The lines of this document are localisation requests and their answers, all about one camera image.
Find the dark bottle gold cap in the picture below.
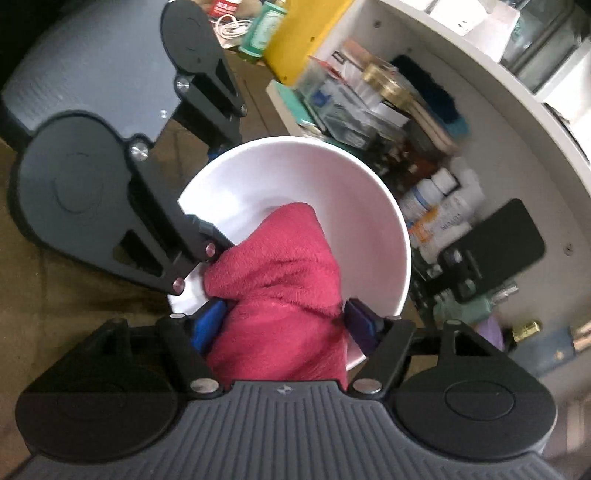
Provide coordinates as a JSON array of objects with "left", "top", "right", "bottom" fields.
[{"left": 510, "top": 320, "right": 541, "bottom": 344}]

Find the teal glass bottle silver cap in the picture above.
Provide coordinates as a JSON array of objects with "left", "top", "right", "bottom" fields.
[{"left": 438, "top": 295, "right": 496, "bottom": 325}]

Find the yellow plastic box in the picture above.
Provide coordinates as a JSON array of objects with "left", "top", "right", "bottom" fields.
[{"left": 263, "top": 0, "right": 354, "bottom": 88}]

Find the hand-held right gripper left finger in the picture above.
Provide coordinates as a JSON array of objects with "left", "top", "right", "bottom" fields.
[{"left": 92, "top": 299, "right": 228, "bottom": 400}]

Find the gold round tin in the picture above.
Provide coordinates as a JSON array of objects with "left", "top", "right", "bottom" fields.
[{"left": 362, "top": 62, "right": 411, "bottom": 104}]

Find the blue bristle brush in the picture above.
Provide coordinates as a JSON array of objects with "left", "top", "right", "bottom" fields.
[{"left": 392, "top": 55, "right": 467, "bottom": 137}]

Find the red label plastic bottle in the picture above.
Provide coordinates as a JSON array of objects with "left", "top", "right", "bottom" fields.
[{"left": 207, "top": 0, "right": 242, "bottom": 18}]

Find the red terry towel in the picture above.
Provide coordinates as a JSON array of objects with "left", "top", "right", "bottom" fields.
[{"left": 203, "top": 202, "right": 352, "bottom": 393}]

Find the clear plastic storage box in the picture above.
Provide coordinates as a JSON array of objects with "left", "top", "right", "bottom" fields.
[{"left": 300, "top": 60, "right": 407, "bottom": 148}]

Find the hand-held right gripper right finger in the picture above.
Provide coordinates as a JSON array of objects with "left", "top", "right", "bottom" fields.
[{"left": 345, "top": 299, "right": 490, "bottom": 398}]

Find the white spray can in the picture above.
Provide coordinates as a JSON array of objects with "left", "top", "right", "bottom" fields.
[{"left": 409, "top": 185, "right": 483, "bottom": 259}]

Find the green glass bottle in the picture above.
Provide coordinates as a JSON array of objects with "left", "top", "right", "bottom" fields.
[{"left": 238, "top": 0, "right": 289, "bottom": 63}]

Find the white medicine bottle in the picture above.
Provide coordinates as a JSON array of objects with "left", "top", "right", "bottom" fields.
[{"left": 399, "top": 168, "right": 458, "bottom": 215}]

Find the black phone stand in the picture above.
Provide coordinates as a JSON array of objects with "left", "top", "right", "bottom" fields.
[{"left": 441, "top": 198, "right": 546, "bottom": 305}]

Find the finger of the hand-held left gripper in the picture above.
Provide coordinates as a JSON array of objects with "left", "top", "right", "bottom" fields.
[
  {"left": 111, "top": 141, "right": 235, "bottom": 296},
  {"left": 174, "top": 52, "right": 246, "bottom": 160}
]

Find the teal book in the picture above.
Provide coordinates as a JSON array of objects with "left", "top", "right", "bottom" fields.
[{"left": 277, "top": 88, "right": 324, "bottom": 134}]

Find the white charging cable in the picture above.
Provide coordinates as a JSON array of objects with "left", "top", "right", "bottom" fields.
[{"left": 215, "top": 14, "right": 252, "bottom": 40}]

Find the white shelf unit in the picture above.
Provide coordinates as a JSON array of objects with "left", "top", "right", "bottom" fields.
[{"left": 265, "top": 0, "right": 591, "bottom": 416}]

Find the white ribbed bowl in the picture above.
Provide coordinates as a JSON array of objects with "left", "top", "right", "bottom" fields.
[{"left": 167, "top": 135, "right": 413, "bottom": 372}]

